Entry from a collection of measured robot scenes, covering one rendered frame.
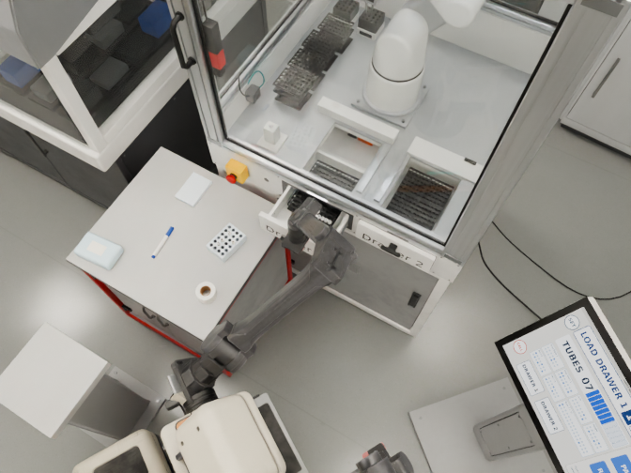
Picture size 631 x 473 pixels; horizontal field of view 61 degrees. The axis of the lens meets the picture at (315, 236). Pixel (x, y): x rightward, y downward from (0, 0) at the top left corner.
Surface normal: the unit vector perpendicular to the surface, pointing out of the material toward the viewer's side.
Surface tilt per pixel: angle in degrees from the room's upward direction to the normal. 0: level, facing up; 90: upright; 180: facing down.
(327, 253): 37
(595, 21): 90
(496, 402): 5
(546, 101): 90
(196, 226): 0
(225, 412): 42
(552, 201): 0
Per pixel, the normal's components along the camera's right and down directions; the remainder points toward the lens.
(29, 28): 0.87, 0.44
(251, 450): 0.59, -0.62
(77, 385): 0.00, -0.44
